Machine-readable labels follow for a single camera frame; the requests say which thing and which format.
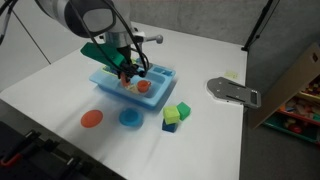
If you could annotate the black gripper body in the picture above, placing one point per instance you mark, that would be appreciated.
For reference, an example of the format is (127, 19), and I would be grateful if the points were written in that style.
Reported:
(126, 56)

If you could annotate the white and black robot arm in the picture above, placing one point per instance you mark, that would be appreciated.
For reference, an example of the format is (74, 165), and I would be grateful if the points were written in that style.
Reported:
(76, 15)

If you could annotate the light blue toy sink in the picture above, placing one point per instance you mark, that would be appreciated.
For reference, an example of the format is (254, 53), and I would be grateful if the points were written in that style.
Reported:
(160, 86)

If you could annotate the grey toy faucet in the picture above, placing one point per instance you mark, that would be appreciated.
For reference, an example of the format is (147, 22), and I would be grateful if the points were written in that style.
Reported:
(156, 38)

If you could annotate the blue toy bowl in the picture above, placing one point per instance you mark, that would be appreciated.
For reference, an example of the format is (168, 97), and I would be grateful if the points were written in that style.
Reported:
(131, 117)

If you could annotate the orange toy plate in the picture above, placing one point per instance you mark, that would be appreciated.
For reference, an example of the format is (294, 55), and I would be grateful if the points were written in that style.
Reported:
(91, 118)

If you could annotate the lime green block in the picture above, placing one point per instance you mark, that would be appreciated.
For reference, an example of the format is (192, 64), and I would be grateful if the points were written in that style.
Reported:
(171, 114)

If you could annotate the dark blue block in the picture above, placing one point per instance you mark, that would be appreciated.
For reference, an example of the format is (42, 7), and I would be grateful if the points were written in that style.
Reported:
(168, 127)

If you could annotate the yellow sticky note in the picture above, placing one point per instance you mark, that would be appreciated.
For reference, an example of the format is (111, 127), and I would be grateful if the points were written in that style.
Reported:
(231, 74)

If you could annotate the black tripod pole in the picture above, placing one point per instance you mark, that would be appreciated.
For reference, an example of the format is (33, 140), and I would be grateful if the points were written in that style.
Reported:
(257, 28)

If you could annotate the wooden toy shelf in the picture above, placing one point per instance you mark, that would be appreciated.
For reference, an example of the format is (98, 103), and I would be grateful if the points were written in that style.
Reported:
(290, 83)

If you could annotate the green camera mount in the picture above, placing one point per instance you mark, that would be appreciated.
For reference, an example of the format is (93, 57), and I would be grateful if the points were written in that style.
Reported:
(100, 53)

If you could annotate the grey metal mount plate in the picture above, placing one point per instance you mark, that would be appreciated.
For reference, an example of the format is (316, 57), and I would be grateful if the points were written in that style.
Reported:
(230, 90)

